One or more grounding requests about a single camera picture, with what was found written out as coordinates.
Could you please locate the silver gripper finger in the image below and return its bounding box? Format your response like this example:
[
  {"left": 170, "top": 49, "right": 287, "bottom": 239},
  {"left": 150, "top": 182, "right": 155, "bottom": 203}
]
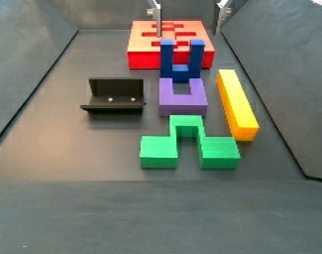
[
  {"left": 147, "top": 0, "right": 162, "bottom": 38},
  {"left": 215, "top": 0, "right": 234, "bottom": 32}
]

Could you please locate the purple U-shaped block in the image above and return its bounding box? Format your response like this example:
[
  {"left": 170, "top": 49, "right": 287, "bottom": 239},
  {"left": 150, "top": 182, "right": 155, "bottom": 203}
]
[{"left": 159, "top": 78, "right": 209, "bottom": 116}]

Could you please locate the red slotted board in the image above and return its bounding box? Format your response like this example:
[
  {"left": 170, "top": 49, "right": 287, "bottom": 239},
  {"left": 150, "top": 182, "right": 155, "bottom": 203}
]
[{"left": 126, "top": 20, "right": 215, "bottom": 69}]

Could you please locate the black angled fixture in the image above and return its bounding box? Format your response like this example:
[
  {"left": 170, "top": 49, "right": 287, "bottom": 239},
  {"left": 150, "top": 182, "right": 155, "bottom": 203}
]
[{"left": 80, "top": 77, "right": 144, "bottom": 112}]

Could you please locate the blue U-shaped block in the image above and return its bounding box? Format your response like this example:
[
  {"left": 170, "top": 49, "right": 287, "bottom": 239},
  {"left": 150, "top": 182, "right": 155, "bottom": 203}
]
[{"left": 160, "top": 40, "right": 206, "bottom": 83}]

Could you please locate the yellow long bar block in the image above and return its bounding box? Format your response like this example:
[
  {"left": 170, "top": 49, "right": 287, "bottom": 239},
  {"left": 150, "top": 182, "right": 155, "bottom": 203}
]
[{"left": 217, "top": 69, "right": 259, "bottom": 142}]

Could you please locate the green stepped block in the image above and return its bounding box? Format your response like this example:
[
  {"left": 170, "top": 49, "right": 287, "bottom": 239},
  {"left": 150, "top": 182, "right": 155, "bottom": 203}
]
[{"left": 139, "top": 115, "right": 242, "bottom": 170}]

